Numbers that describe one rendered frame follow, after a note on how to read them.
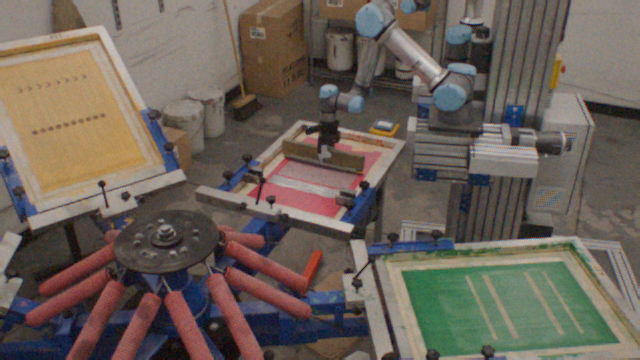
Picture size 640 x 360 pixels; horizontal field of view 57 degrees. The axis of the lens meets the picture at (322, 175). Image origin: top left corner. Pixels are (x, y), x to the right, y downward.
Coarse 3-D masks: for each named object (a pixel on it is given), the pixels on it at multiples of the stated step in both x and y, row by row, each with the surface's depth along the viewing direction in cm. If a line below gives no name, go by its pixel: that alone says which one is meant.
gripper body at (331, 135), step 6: (336, 120) 263; (324, 126) 264; (330, 126) 263; (336, 126) 262; (324, 132) 266; (330, 132) 264; (336, 132) 264; (318, 138) 266; (324, 138) 266; (330, 138) 264; (336, 138) 267; (330, 144) 265
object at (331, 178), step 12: (372, 156) 285; (324, 168) 275; (312, 180) 267; (324, 180) 266; (336, 180) 266; (348, 180) 266; (360, 180) 267; (300, 204) 250; (312, 204) 250; (324, 204) 250
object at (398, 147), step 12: (300, 120) 310; (288, 132) 299; (300, 132) 306; (348, 132) 299; (360, 132) 299; (276, 144) 288; (372, 144) 295; (384, 144) 292; (396, 144) 289; (264, 156) 278; (396, 156) 278; (384, 168) 268; (372, 180) 259; (276, 204) 243
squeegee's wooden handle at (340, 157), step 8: (288, 144) 278; (296, 144) 276; (304, 144) 274; (312, 144) 274; (288, 152) 280; (296, 152) 278; (304, 152) 276; (312, 152) 274; (336, 152) 269; (344, 152) 268; (352, 152) 268; (328, 160) 272; (336, 160) 271; (344, 160) 269; (352, 160) 267; (360, 160) 265; (360, 168) 267
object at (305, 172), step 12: (336, 144) 295; (276, 168) 275; (288, 168) 275; (300, 168) 275; (312, 168) 275; (300, 180) 267; (252, 192) 258; (264, 192) 258; (276, 192) 258; (288, 192) 258; (300, 192) 258; (288, 204) 250
